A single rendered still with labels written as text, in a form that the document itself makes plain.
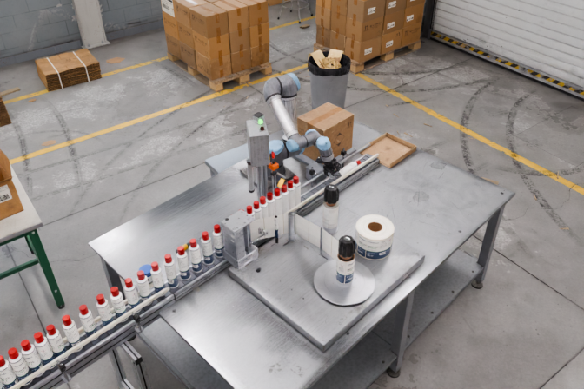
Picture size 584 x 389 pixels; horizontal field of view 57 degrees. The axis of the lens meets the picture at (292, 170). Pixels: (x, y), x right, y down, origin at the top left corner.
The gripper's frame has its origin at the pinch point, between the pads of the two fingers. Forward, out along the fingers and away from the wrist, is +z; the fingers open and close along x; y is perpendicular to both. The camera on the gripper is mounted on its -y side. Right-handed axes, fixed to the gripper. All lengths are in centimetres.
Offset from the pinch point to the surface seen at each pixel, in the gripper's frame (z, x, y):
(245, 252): -30, -77, 14
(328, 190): -36, -26, 29
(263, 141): -67, -34, 0
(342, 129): -0.7, 33.9, -19.0
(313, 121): -12.7, 22.6, -32.2
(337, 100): 124, 141, -145
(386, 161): 24.8, 42.3, 6.7
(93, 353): -50, -160, 6
